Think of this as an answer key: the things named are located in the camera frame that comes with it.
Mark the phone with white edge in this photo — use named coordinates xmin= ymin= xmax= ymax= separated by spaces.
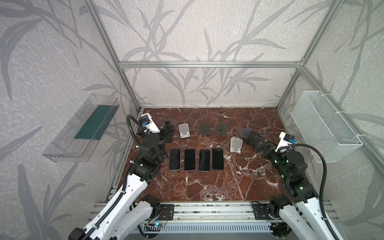
xmin=184 ymin=149 xmax=196 ymax=171

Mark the black phone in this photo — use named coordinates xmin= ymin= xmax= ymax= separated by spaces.
xmin=199 ymin=149 xmax=211 ymax=172
xmin=212 ymin=148 xmax=224 ymax=170

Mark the grey purple phone stand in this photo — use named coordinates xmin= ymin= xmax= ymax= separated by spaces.
xmin=240 ymin=128 xmax=254 ymax=139

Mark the white silver phone stand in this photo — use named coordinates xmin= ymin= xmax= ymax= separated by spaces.
xmin=230 ymin=137 xmax=243 ymax=154

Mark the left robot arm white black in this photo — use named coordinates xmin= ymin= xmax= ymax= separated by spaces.
xmin=68 ymin=114 xmax=175 ymax=240

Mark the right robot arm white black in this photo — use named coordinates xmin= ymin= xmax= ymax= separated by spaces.
xmin=247 ymin=131 xmax=343 ymax=240

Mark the white phone stand far left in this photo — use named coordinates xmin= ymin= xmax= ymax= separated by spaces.
xmin=179 ymin=124 xmax=190 ymax=139

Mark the dark grey round stand middle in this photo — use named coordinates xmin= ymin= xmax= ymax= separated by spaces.
xmin=199 ymin=125 xmax=211 ymax=136

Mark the green mat in tray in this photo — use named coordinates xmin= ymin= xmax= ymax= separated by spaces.
xmin=74 ymin=105 xmax=119 ymax=141

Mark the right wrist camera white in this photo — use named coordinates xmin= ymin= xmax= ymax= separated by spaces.
xmin=275 ymin=132 xmax=297 ymax=154

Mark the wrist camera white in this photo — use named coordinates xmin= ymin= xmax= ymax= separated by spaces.
xmin=275 ymin=132 xmax=297 ymax=154
xmin=139 ymin=113 xmax=160 ymax=134

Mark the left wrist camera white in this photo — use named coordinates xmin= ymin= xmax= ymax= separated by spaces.
xmin=139 ymin=113 xmax=160 ymax=134

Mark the white wire mesh basket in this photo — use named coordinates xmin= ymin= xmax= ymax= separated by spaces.
xmin=291 ymin=91 xmax=363 ymax=163

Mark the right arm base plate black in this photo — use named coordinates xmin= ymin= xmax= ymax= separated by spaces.
xmin=251 ymin=201 xmax=281 ymax=220

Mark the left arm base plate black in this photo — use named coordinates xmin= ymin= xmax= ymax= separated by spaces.
xmin=150 ymin=204 xmax=175 ymax=221

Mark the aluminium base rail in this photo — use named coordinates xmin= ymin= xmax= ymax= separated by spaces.
xmin=86 ymin=201 xmax=340 ymax=224

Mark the clear acrylic wall tray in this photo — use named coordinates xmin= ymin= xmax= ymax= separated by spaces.
xmin=43 ymin=94 xmax=120 ymax=163

